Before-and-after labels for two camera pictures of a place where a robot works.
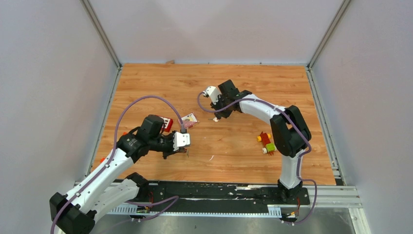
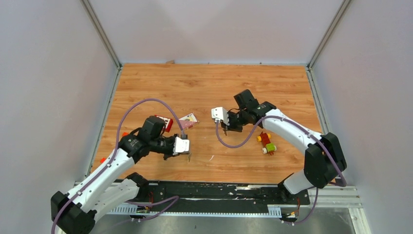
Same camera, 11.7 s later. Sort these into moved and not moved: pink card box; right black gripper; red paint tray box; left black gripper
Moved: right black gripper
Not moved: red paint tray box; pink card box; left black gripper
